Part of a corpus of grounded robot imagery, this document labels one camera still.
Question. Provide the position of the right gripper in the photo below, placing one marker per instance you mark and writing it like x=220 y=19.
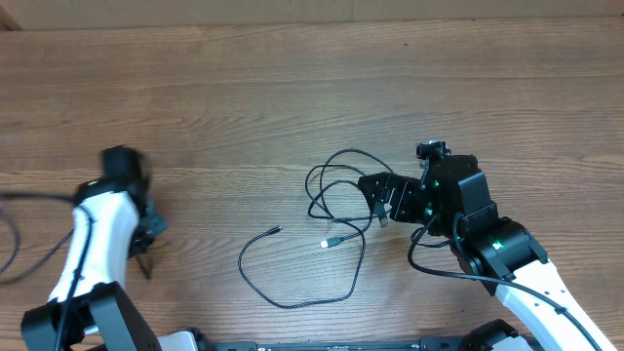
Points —
x=405 y=187

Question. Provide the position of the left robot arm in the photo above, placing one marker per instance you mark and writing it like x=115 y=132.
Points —
x=113 y=220

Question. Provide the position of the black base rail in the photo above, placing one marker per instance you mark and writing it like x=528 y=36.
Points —
x=493 y=336

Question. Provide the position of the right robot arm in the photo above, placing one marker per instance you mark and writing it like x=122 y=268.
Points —
x=451 y=199

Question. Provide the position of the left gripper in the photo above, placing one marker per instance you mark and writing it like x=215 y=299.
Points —
x=156 y=224

